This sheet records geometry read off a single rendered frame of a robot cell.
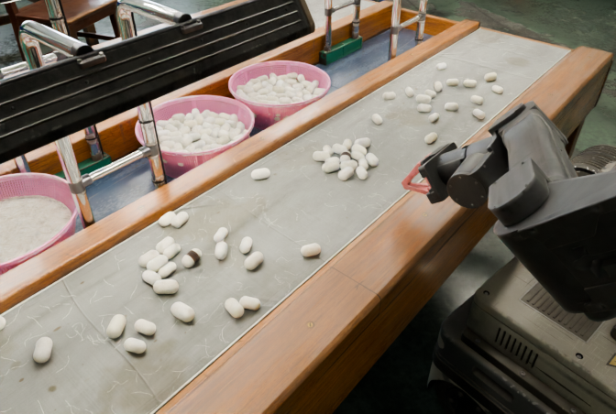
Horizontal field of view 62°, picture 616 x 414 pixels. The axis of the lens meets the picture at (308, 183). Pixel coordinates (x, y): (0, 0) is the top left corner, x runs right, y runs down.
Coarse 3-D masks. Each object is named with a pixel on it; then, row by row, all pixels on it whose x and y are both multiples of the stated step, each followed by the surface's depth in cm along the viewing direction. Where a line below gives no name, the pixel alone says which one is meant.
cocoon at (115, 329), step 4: (116, 316) 73; (120, 316) 73; (124, 316) 74; (112, 320) 73; (116, 320) 73; (120, 320) 73; (124, 320) 73; (112, 324) 72; (116, 324) 72; (120, 324) 73; (124, 324) 73; (108, 328) 72; (112, 328) 72; (116, 328) 72; (120, 328) 72; (108, 332) 72; (112, 332) 71; (116, 332) 72; (120, 332) 72; (112, 336) 72; (116, 336) 72
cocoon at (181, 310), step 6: (174, 306) 75; (180, 306) 75; (186, 306) 75; (174, 312) 74; (180, 312) 74; (186, 312) 74; (192, 312) 74; (180, 318) 74; (186, 318) 74; (192, 318) 74
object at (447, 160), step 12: (444, 156) 81; (456, 156) 79; (420, 168) 80; (432, 168) 81; (444, 168) 80; (456, 168) 78; (432, 180) 80; (444, 180) 81; (432, 192) 81; (444, 192) 81
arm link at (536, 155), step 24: (528, 120) 64; (504, 144) 66; (528, 144) 56; (552, 144) 52; (528, 168) 38; (552, 168) 44; (504, 192) 37; (528, 192) 35; (504, 216) 36; (600, 312) 35
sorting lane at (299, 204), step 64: (448, 64) 150; (512, 64) 150; (320, 128) 120; (384, 128) 120; (448, 128) 120; (256, 192) 100; (320, 192) 100; (384, 192) 100; (128, 256) 86; (320, 256) 86; (64, 320) 75; (128, 320) 75; (192, 320) 75; (256, 320) 75; (0, 384) 67; (64, 384) 67; (128, 384) 67
